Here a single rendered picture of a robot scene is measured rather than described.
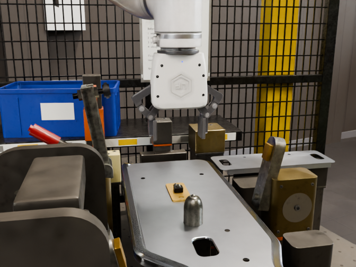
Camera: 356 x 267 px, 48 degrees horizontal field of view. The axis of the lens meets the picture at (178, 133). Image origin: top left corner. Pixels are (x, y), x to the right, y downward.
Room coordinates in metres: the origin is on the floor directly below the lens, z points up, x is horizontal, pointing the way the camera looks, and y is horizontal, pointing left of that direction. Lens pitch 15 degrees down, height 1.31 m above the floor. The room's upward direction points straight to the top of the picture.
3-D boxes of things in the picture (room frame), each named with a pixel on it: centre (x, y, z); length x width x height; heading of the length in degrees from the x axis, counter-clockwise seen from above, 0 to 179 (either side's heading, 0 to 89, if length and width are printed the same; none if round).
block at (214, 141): (1.02, -0.08, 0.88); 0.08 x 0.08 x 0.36; 11
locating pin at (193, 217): (0.60, -0.03, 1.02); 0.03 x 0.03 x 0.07
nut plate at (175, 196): (0.72, 0.00, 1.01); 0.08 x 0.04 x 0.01; 11
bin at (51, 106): (1.10, 0.32, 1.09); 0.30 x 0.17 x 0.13; 94
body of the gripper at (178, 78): (0.72, 0.00, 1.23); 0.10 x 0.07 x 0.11; 101
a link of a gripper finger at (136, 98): (0.72, 0.05, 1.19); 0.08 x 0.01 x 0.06; 101
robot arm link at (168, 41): (0.72, 0.00, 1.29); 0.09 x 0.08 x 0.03; 101
